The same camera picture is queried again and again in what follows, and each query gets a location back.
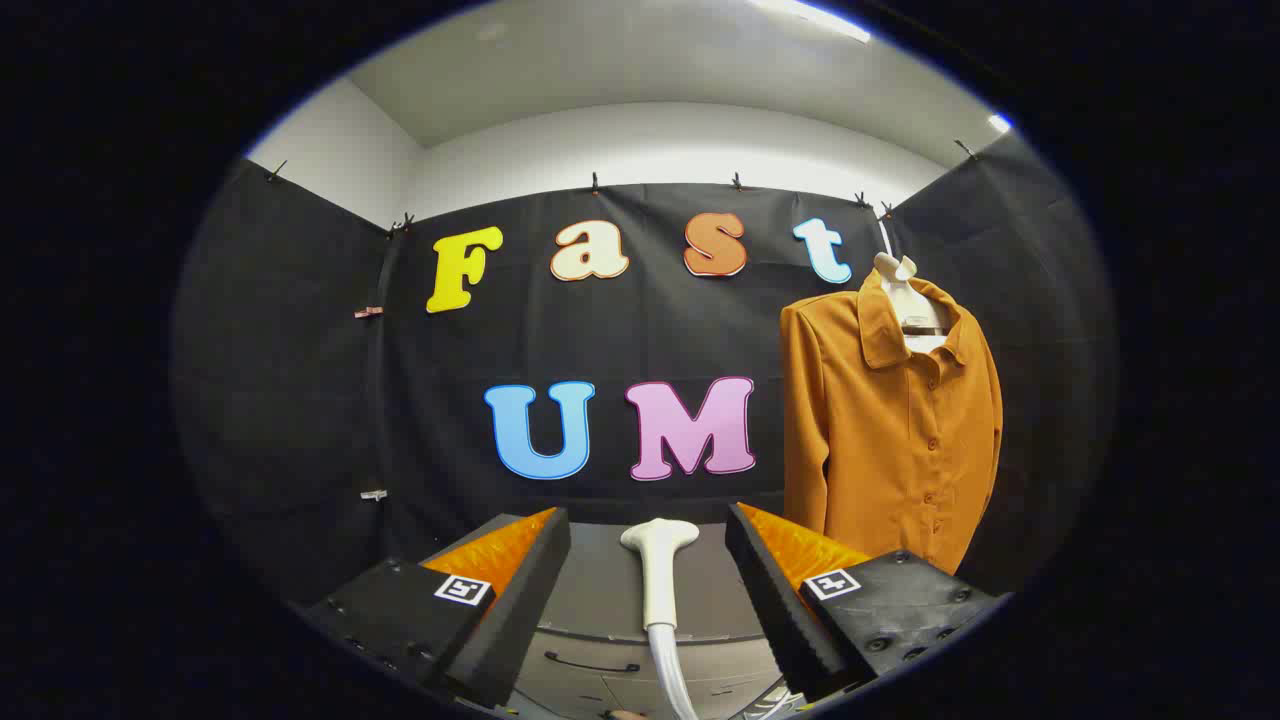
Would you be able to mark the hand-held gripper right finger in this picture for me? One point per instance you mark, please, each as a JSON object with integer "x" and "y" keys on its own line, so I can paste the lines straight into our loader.
{"x": 775, "y": 590}

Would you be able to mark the black backdrop cloth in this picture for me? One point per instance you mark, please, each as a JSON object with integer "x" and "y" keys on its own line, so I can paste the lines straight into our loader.
{"x": 300, "y": 400}

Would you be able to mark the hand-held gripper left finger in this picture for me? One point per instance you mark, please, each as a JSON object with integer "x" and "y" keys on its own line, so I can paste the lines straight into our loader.
{"x": 525, "y": 590}

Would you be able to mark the orange-brown button shirt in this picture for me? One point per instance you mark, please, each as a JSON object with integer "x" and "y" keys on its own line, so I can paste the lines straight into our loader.
{"x": 890, "y": 450}

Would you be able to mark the white garment hanger board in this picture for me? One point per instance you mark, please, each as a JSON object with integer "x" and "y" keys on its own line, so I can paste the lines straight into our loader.
{"x": 915, "y": 310}

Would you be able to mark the white garment steamer head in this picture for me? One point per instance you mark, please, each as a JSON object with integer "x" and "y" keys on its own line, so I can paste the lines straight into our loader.
{"x": 660, "y": 570}

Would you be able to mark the grey drawer cabinet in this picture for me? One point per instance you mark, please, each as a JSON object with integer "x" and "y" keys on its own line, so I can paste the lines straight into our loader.
{"x": 600, "y": 600}

